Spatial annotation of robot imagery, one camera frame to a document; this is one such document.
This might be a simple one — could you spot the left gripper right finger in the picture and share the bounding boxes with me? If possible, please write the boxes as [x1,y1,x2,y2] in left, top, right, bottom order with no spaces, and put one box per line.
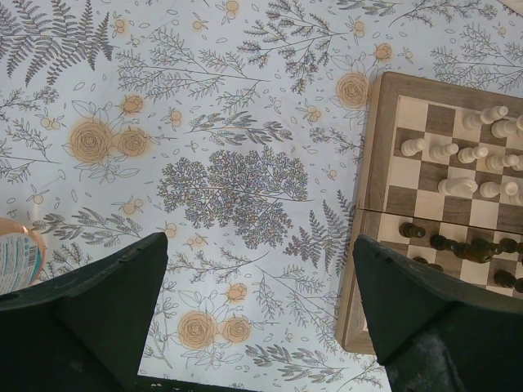
[353,234,522,391]

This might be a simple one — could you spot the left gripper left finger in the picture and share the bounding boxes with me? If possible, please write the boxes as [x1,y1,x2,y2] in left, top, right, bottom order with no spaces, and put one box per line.
[1,233,168,391]

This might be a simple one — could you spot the dark chess knight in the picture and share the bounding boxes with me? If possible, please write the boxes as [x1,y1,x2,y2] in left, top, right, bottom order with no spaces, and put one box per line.
[455,238,494,264]

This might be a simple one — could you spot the white chess knight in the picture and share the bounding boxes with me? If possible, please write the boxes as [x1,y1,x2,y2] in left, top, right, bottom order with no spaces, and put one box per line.
[438,177,478,198]

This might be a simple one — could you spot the wooden chess board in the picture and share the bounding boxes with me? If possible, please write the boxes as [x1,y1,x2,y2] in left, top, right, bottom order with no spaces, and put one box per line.
[333,71,523,356]

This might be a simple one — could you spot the pink capped bottle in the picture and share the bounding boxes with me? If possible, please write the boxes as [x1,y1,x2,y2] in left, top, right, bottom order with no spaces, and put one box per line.
[0,218,45,295]

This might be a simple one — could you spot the floral table mat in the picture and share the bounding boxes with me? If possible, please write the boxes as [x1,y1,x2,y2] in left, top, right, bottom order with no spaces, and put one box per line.
[1,1,522,391]

